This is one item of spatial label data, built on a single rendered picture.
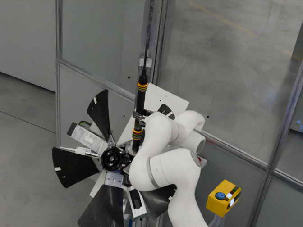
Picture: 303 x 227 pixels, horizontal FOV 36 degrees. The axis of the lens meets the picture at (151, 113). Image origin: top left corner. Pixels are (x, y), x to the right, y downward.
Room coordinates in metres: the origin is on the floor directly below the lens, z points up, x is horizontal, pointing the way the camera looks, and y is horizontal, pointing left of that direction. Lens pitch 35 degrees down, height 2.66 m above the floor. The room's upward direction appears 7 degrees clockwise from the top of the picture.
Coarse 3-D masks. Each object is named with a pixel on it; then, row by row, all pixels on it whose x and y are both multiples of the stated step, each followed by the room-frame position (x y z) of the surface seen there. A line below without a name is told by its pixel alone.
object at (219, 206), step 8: (224, 184) 1.75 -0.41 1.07; (232, 184) 1.76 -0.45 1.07; (216, 192) 1.68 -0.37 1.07; (224, 192) 1.69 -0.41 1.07; (208, 200) 1.65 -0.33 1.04; (216, 200) 1.63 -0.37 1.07; (224, 200) 1.63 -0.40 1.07; (208, 208) 1.65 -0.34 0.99; (216, 208) 1.63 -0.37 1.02; (224, 208) 1.60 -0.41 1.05
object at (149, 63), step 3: (147, 57) 2.32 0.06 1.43; (141, 60) 2.29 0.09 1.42; (147, 60) 2.30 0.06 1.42; (150, 60) 2.30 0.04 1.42; (141, 63) 2.26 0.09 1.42; (147, 63) 2.26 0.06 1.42; (150, 63) 2.27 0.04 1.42; (141, 66) 2.22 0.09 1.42; (147, 66) 2.23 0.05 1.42; (150, 66) 2.23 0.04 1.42; (138, 69) 2.22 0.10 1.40; (141, 69) 2.22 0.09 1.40; (147, 69) 2.22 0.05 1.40; (150, 69) 2.22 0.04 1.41; (138, 72) 2.22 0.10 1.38; (141, 72) 2.22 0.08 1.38; (147, 72) 2.22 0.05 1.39; (150, 72) 2.22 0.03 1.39; (138, 75) 2.22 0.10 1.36; (147, 75) 2.22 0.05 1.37; (150, 75) 2.22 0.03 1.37
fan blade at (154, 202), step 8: (144, 192) 1.52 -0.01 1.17; (152, 192) 1.53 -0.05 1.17; (160, 192) 1.53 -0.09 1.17; (168, 192) 1.54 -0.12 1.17; (144, 200) 1.49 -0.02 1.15; (152, 200) 1.49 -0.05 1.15; (160, 200) 1.49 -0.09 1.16; (168, 200) 1.50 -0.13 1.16; (152, 208) 1.46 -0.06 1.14; (160, 208) 1.46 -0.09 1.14
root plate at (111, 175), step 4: (108, 172) 1.65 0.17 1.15; (108, 176) 1.63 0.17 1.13; (112, 176) 1.64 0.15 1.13; (116, 176) 1.65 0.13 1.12; (120, 176) 1.66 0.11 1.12; (108, 180) 1.62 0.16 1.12; (112, 180) 1.63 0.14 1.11; (116, 180) 1.64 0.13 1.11; (120, 180) 1.65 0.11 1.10; (108, 184) 1.61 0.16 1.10; (112, 184) 1.62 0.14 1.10; (116, 184) 1.63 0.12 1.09; (120, 184) 1.63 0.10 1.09
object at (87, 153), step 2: (58, 146) 1.90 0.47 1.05; (64, 148) 1.89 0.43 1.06; (66, 148) 1.88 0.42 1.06; (68, 148) 1.88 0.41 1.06; (70, 148) 1.87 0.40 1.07; (70, 150) 1.87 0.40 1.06; (72, 150) 1.86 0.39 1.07; (74, 150) 1.86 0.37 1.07; (86, 152) 1.83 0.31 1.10; (88, 152) 1.83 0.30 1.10; (90, 152) 1.83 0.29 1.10; (86, 154) 1.82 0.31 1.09; (88, 154) 1.82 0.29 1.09; (90, 154) 1.81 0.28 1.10; (92, 154) 1.81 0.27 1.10; (94, 154) 1.81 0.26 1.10; (96, 154) 1.81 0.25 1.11; (98, 154) 1.81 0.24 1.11; (92, 156) 1.82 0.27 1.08; (94, 156) 1.81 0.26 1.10
